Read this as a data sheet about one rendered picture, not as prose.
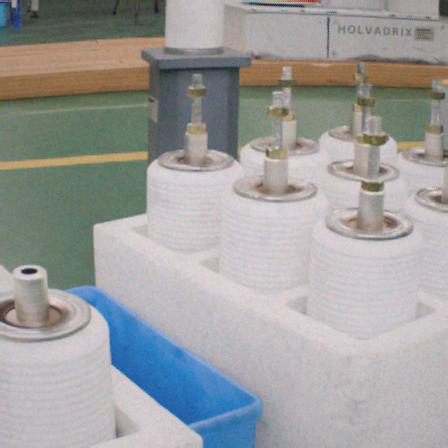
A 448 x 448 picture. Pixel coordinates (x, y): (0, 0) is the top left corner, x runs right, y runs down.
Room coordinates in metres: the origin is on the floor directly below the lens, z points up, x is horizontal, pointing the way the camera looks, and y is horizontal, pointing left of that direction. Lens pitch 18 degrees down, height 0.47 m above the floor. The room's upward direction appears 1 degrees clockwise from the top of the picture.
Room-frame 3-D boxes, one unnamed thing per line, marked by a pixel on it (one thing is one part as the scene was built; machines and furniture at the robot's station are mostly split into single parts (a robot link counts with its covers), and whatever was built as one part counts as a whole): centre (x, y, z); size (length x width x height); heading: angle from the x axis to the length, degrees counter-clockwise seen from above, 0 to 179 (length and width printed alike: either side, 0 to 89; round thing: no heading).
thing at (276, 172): (0.76, -0.04, 0.26); 0.02 x 0.02 x 0.03
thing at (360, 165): (0.83, -0.14, 0.26); 0.02 x 0.02 x 0.03
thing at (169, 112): (1.36, 0.06, 0.15); 0.15 x 0.15 x 0.30; 16
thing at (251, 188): (0.76, -0.04, 0.25); 0.08 x 0.08 x 0.01
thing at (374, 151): (0.66, -0.12, 0.30); 0.01 x 0.01 x 0.08; 54
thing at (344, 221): (0.66, -0.12, 0.25); 0.08 x 0.08 x 0.01
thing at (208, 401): (0.69, 0.09, 0.06); 0.30 x 0.11 x 0.12; 36
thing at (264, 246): (0.76, -0.04, 0.16); 0.10 x 0.10 x 0.18
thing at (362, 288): (0.66, -0.12, 0.16); 0.10 x 0.10 x 0.18
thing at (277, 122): (0.76, -0.04, 0.30); 0.01 x 0.01 x 0.08; 49
